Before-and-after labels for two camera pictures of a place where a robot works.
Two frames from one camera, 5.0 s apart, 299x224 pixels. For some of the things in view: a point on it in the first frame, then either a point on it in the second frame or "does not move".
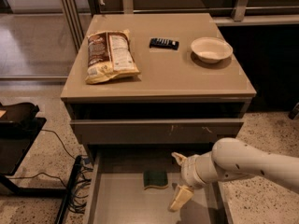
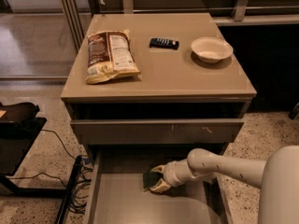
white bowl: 211,49 does not move
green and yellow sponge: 155,179 does not move
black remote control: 163,43 does not move
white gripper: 188,172 → 170,175
